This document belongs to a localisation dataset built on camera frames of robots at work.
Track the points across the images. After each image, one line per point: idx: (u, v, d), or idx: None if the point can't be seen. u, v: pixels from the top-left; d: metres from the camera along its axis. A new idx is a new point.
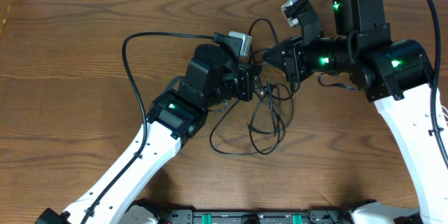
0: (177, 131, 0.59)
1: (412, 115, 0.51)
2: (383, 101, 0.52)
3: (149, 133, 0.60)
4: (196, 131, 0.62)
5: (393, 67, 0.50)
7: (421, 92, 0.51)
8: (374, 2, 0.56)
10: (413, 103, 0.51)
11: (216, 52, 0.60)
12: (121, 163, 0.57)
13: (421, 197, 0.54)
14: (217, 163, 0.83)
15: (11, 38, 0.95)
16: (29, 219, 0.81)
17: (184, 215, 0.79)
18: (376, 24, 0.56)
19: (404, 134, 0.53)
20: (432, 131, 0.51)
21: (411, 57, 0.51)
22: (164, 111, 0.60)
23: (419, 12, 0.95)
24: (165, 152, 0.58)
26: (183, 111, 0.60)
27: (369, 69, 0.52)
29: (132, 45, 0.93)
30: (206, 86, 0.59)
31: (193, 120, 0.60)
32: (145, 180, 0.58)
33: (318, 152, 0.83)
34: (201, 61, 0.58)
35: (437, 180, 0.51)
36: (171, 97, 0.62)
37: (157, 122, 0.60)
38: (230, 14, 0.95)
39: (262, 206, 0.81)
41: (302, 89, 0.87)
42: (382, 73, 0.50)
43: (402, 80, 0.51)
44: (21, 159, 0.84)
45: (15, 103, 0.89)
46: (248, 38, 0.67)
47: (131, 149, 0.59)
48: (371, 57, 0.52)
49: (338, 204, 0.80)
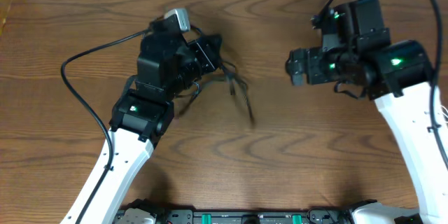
0: (143, 134, 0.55)
1: (409, 113, 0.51)
2: (384, 99, 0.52)
3: (115, 142, 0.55)
4: (164, 129, 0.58)
5: (394, 65, 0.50)
7: (421, 92, 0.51)
8: (372, 8, 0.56)
10: (411, 101, 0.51)
11: (164, 43, 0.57)
12: (92, 178, 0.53)
13: (418, 194, 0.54)
14: (217, 162, 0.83)
15: (11, 37, 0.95)
16: (29, 219, 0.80)
17: (184, 215, 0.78)
18: (376, 29, 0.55)
19: (402, 131, 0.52)
20: (430, 129, 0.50)
21: (411, 56, 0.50)
22: (126, 116, 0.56)
23: (419, 11, 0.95)
24: (136, 157, 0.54)
26: (147, 112, 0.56)
27: (372, 68, 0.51)
29: (132, 45, 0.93)
30: (160, 80, 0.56)
31: (159, 118, 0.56)
32: (124, 190, 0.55)
33: (318, 152, 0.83)
34: (150, 54, 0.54)
35: (437, 177, 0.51)
36: (130, 99, 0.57)
37: (120, 129, 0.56)
38: (230, 14, 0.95)
39: (262, 206, 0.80)
41: (302, 89, 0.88)
42: (383, 72, 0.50)
43: (400, 79, 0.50)
44: (21, 160, 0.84)
45: (15, 103, 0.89)
46: (182, 12, 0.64)
47: (99, 164, 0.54)
48: (372, 57, 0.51)
49: (338, 204, 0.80)
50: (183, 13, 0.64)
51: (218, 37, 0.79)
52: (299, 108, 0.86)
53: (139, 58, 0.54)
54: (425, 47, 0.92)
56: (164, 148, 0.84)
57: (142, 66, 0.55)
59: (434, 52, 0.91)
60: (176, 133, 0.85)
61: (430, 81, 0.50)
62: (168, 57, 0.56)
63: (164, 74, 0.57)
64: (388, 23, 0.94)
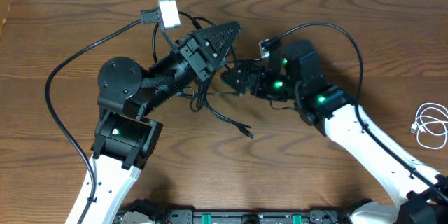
0: (127, 161, 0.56)
1: (343, 124, 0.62)
2: (326, 127, 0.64)
3: (97, 171, 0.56)
4: (150, 150, 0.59)
5: (320, 101, 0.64)
7: (346, 108, 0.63)
8: (313, 61, 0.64)
10: (340, 117, 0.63)
11: (124, 77, 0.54)
12: (77, 210, 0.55)
13: (388, 187, 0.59)
14: (217, 163, 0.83)
15: (10, 37, 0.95)
16: (29, 218, 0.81)
17: (184, 215, 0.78)
18: (315, 76, 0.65)
19: (347, 141, 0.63)
20: (363, 130, 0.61)
21: (333, 94, 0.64)
22: (109, 139, 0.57)
23: (419, 11, 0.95)
24: (120, 186, 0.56)
26: (129, 134, 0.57)
27: (311, 111, 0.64)
29: (132, 46, 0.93)
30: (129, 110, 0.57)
31: (144, 141, 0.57)
32: (112, 215, 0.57)
33: (318, 151, 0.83)
34: (110, 96, 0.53)
35: (385, 162, 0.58)
36: (112, 120, 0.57)
37: (103, 156, 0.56)
38: (230, 14, 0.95)
39: (262, 206, 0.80)
41: None
42: (318, 110, 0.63)
43: (331, 110, 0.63)
44: (21, 159, 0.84)
45: (15, 103, 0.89)
46: (168, 8, 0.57)
47: (82, 193, 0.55)
48: (310, 104, 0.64)
49: (338, 204, 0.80)
50: (172, 3, 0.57)
51: (234, 31, 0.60)
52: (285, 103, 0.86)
53: (101, 98, 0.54)
54: (425, 47, 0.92)
56: (165, 148, 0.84)
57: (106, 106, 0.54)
59: (434, 53, 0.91)
60: (176, 133, 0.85)
61: (353, 103, 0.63)
62: (131, 95, 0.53)
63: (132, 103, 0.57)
64: (388, 23, 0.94)
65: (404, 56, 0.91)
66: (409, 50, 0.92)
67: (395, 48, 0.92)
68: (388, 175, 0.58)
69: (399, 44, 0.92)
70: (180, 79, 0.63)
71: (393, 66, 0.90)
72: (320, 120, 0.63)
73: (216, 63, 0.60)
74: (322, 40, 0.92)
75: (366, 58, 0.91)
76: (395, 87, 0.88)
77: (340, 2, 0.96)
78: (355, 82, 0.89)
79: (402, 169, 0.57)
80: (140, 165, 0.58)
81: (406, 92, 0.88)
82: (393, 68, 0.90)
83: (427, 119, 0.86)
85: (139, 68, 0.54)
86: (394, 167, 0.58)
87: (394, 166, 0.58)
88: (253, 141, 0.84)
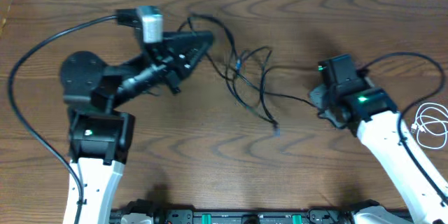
0: (107, 157, 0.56)
1: (379, 131, 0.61)
2: (360, 129, 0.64)
3: (81, 173, 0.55)
4: (128, 143, 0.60)
5: (360, 101, 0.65)
7: (388, 116, 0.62)
8: (346, 63, 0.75)
10: (379, 123, 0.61)
11: (87, 72, 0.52)
12: (68, 217, 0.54)
13: (409, 204, 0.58)
14: (218, 163, 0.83)
15: (10, 37, 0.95)
16: (29, 219, 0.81)
17: (184, 215, 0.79)
18: (350, 78, 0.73)
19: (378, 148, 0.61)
20: (400, 142, 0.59)
21: (373, 94, 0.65)
22: (84, 141, 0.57)
23: (418, 11, 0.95)
24: (106, 183, 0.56)
26: (103, 131, 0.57)
27: (347, 108, 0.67)
29: (133, 46, 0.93)
30: (100, 103, 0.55)
31: (119, 135, 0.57)
32: (106, 213, 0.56)
33: (318, 151, 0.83)
34: (75, 90, 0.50)
35: (416, 180, 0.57)
36: (82, 123, 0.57)
37: (82, 158, 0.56)
38: (230, 14, 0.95)
39: (262, 206, 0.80)
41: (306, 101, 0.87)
42: (356, 108, 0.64)
43: (371, 113, 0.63)
44: (22, 159, 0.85)
45: (15, 102, 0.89)
46: (150, 25, 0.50)
47: (71, 199, 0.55)
48: (348, 101, 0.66)
49: (339, 204, 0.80)
50: (155, 19, 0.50)
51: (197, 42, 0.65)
52: (318, 132, 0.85)
53: (65, 96, 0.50)
54: (425, 46, 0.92)
56: (165, 148, 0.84)
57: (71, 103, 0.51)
59: (434, 52, 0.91)
60: (176, 133, 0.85)
61: (395, 110, 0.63)
62: (96, 86, 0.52)
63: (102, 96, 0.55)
64: (388, 23, 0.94)
65: (404, 56, 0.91)
66: (410, 50, 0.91)
67: (394, 47, 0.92)
68: (418, 197, 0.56)
69: (399, 44, 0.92)
70: (145, 85, 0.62)
71: (393, 65, 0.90)
72: (356, 119, 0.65)
73: (185, 71, 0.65)
74: (321, 40, 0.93)
75: (367, 57, 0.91)
76: (395, 87, 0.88)
77: (340, 1, 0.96)
78: None
79: (432, 191, 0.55)
80: (120, 159, 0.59)
81: (405, 92, 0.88)
82: (393, 68, 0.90)
83: (427, 119, 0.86)
85: (100, 60, 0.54)
86: (425, 190, 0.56)
87: (421, 188, 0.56)
88: (253, 141, 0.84)
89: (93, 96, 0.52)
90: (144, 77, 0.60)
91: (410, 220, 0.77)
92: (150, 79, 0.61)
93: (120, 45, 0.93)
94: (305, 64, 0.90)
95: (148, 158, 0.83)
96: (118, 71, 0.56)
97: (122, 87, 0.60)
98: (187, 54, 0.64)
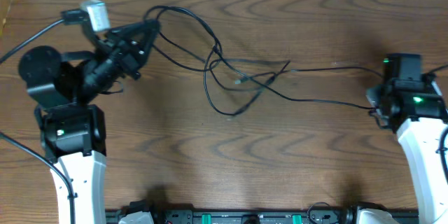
0: (86, 148, 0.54)
1: (422, 133, 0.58)
2: (403, 126, 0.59)
3: (64, 170, 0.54)
4: (102, 133, 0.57)
5: (416, 101, 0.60)
7: (437, 124, 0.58)
8: (414, 62, 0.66)
10: (425, 127, 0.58)
11: (42, 62, 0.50)
12: (64, 213, 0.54)
13: (420, 204, 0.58)
14: (217, 163, 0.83)
15: (10, 37, 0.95)
16: (29, 219, 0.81)
17: (184, 215, 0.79)
18: (411, 78, 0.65)
19: (413, 147, 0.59)
20: (438, 151, 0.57)
21: (432, 100, 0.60)
22: (58, 142, 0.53)
23: (419, 12, 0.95)
24: (92, 173, 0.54)
26: (73, 126, 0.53)
27: (398, 103, 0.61)
29: None
30: (66, 93, 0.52)
31: (92, 126, 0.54)
32: (101, 200, 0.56)
33: (318, 151, 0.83)
34: (37, 82, 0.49)
35: (440, 189, 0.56)
36: (51, 124, 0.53)
37: (63, 157, 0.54)
38: (230, 14, 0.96)
39: (262, 206, 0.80)
41: (307, 101, 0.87)
42: (407, 106, 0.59)
43: (421, 115, 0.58)
44: (22, 159, 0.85)
45: (15, 102, 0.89)
46: (94, 12, 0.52)
47: (60, 196, 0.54)
48: (401, 96, 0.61)
49: (339, 204, 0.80)
50: (99, 8, 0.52)
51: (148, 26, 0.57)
52: (318, 133, 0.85)
53: (30, 89, 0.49)
54: (425, 47, 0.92)
56: (165, 148, 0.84)
57: (36, 94, 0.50)
59: (435, 52, 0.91)
60: (176, 133, 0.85)
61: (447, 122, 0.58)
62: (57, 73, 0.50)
63: (67, 86, 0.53)
64: (388, 23, 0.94)
65: None
66: (410, 50, 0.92)
67: (395, 47, 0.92)
68: (435, 204, 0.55)
69: (400, 44, 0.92)
70: (106, 78, 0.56)
71: None
72: (403, 115, 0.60)
73: (144, 60, 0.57)
74: (322, 40, 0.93)
75: (367, 58, 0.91)
76: None
77: (340, 1, 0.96)
78: (355, 82, 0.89)
79: None
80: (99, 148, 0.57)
81: None
82: None
83: None
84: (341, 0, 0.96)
85: (54, 49, 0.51)
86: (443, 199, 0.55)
87: (442, 197, 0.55)
88: (254, 141, 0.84)
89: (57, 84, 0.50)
90: (101, 70, 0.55)
91: (411, 220, 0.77)
92: (110, 71, 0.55)
93: None
94: (305, 64, 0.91)
95: (148, 159, 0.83)
96: (76, 57, 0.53)
97: (85, 84, 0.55)
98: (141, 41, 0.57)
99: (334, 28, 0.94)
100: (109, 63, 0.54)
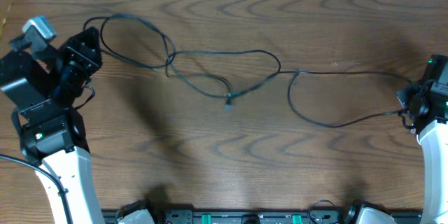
0: (67, 145, 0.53)
1: (446, 135, 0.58)
2: (430, 125, 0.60)
3: (50, 169, 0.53)
4: (81, 129, 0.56)
5: None
7: None
8: None
10: None
11: (13, 61, 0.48)
12: (57, 211, 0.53)
13: (427, 201, 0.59)
14: (217, 163, 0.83)
15: (10, 37, 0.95)
16: (28, 219, 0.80)
17: (183, 215, 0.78)
18: None
19: (433, 148, 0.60)
20: None
21: None
22: (39, 146, 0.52)
23: (419, 11, 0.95)
24: (78, 167, 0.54)
26: (52, 127, 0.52)
27: (428, 104, 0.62)
29: (133, 45, 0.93)
30: (43, 89, 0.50)
31: (71, 124, 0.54)
32: (92, 190, 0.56)
33: (318, 151, 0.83)
34: (8, 78, 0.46)
35: None
36: (29, 131, 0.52)
37: (46, 158, 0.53)
38: (230, 14, 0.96)
39: (262, 206, 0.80)
41: (306, 101, 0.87)
42: (436, 108, 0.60)
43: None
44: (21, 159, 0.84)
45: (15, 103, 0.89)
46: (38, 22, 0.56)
47: (50, 196, 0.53)
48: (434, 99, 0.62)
49: (339, 204, 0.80)
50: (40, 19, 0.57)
51: (92, 29, 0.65)
52: (318, 133, 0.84)
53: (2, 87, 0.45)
54: (425, 46, 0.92)
56: (165, 148, 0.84)
57: (10, 92, 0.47)
59: (435, 52, 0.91)
60: (176, 133, 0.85)
61: None
62: (28, 67, 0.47)
63: (44, 84, 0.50)
64: (388, 23, 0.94)
65: (405, 56, 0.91)
66: (410, 50, 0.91)
67: (395, 47, 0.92)
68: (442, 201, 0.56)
69: (400, 44, 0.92)
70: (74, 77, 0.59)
71: (393, 65, 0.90)
72: (430, 117, 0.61)
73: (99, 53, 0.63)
74: (322, 40, 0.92)
75: (367, 57, 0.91)
76: (396, 87, 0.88)
77: (340, 1, 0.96)
78: (355, 82, 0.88)
79: None
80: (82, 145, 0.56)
81: None
82: (393, 68, 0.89)
83: None
84: (341, 0, 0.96)
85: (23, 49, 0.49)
86: None
87: None
88: (253, 141, 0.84)
89: (31, 78, 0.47)
90: (67, 70, 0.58)
91: (411, 220, 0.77)
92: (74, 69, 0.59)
93: (120, 45, 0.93)
94: (305, 64, 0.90)
95: (148, 159, 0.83)
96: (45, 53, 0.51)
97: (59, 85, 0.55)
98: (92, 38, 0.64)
99: (333, 28, 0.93)
100: (71, 64, 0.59)
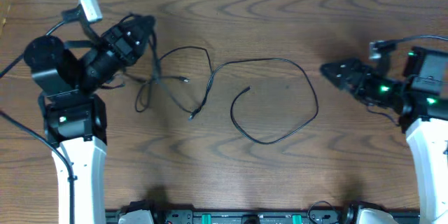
0: (87, 132, 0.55)
1: (431, 133, 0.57)
2: (413, 124, 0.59)
3: (66, 154, 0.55)
4: (103, 122, 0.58)
5: (429, 103, 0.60)
7: None
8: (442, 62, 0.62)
10: (437, 127, 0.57)
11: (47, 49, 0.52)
12: (64, 196, 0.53)
13: (423, 202, 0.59)
14: (217, 163, 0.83)
15: (10, 37, 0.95)
16: (29, 219, 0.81)
17: (184, 215, 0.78)
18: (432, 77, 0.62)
19: (421, 146, 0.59)
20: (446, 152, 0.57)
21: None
22: (61, 129, 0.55)
23: (418, 11, 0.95)
24: (92, 157, 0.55)
26: (75, 113, 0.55)
27: (410, 103, 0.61)
29: None
30: (69, 78, 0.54)
31: (92, 114, 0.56)
32: (100, 185, 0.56)
33: (318, 151, 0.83)
34: (40, 66, 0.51)
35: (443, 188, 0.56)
36: (54, 113, 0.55)
37: (65, 142, 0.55)
38: (230, 14, 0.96)
39: (261, 206, 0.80)
41: (306, 101, 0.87)
42: (419, 107, 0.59)
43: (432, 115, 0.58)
44: (21, 159, 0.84)
45: (15, 103, 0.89)
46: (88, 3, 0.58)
47: (60, 180, 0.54)
48: (416, 98, 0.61)
49: (339, 204, 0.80)
50: (90, 1, 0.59)
51: (148, 20, 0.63)
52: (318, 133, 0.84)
53: (34, 74, 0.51)
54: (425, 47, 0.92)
56: (165, 148, 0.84)
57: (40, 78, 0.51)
59: None
60: (176, 132, 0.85)
61: None
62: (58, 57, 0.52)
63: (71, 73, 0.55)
64: (388, 23, 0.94)
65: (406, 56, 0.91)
66: None
67: None
68: (437, 202, 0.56)
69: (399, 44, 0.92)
70: (108, 68, 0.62)
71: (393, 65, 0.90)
72: (414, 117, 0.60)
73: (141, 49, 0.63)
74: (322, 40, 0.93)
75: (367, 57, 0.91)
76: None
77: (340, 1, 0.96)
78: None
79: None
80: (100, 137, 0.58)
81: None
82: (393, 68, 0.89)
83: None
84: (341, 0, 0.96)
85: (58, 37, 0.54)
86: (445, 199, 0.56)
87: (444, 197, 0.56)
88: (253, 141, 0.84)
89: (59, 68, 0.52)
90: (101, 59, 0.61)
91: (411, 220, 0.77)
92: (110, 62, 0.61)
93: None
94: (305, 64, 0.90)
95: (147, 158, 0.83)
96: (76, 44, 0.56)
97: (85, 75, 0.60)
98: (138, 31, 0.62)
99: (333, 28, 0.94)
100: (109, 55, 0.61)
